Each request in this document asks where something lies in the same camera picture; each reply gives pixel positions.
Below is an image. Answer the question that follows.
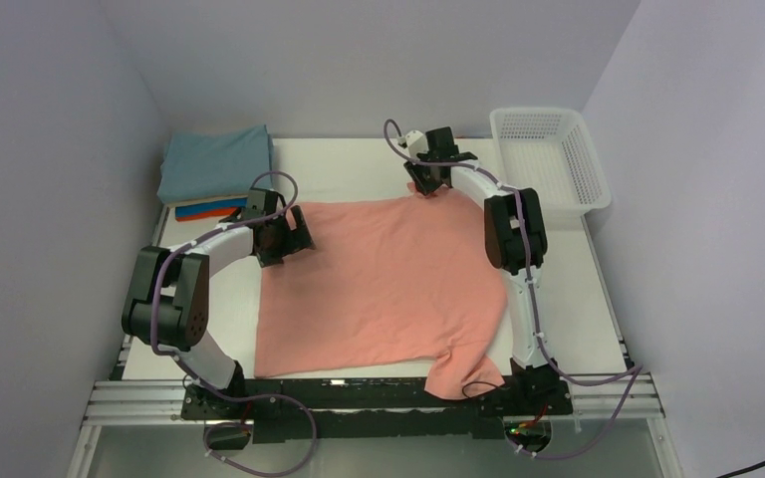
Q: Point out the pink t shirt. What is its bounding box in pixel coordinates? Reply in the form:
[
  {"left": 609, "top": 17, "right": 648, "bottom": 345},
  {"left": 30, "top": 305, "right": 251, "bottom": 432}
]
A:
[{"left": 254, "top": 190, "right": 507, "bottom": 399}]

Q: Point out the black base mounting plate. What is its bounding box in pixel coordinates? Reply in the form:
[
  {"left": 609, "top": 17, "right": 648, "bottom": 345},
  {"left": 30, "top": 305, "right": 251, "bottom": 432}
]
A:
[{"left": 180, "top": 375, "right": 574, "bottom": 444}]

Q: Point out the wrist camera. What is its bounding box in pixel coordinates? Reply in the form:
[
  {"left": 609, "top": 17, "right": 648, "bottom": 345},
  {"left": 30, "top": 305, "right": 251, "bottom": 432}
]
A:
[
  {"left": 236, "top": 190, "right": 259, "bottom": 208},
  {"left": 399, "top": 130, "right": 429, "bottom": 160}
]

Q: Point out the blue folded t shirt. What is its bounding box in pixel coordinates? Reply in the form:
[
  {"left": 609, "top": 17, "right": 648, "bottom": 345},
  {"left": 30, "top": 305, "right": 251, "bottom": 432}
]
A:
[{"left": 176, "top": 200, "right": 241, "bottom": 212}]

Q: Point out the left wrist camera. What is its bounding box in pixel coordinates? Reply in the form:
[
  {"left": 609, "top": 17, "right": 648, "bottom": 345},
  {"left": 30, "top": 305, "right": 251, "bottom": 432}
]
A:
[{"left": 236, "top": 190, "right": 259, "bottom": 208}]

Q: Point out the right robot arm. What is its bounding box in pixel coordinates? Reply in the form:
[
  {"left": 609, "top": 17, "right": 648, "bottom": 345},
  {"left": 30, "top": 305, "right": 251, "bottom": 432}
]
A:
[{"left": 386, "top": 126, "right": 566, "bottom": 413}]

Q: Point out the orange folded t shirt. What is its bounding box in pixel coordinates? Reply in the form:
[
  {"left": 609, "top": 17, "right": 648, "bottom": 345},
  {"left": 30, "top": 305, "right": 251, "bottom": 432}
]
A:
[{"left": 174, "top": 207, "right": 237, "bottom": 222}]

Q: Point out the white plastic basket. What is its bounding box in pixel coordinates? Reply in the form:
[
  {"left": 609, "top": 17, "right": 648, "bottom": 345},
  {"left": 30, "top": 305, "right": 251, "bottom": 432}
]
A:
[{"left": 489, "top": 107, "right": 613, "bottom": 216}]

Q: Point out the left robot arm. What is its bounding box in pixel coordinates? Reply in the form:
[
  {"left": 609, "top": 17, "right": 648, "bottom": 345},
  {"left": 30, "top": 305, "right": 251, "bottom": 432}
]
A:
[{"left": 121, "top": 188, "right": 314, "bottom": 418}]

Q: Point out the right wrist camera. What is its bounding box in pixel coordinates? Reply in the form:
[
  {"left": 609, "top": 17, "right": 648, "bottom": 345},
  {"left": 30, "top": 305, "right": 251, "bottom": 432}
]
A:
[{"left": 399, "top": 130, "right": 429, "bottom": 160}]

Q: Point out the teal folded t shirt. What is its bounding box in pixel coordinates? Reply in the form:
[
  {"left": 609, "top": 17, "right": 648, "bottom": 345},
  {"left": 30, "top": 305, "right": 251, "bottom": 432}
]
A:
[{"left": 157, "top": 124, "right": 273, "bottom": 204}]

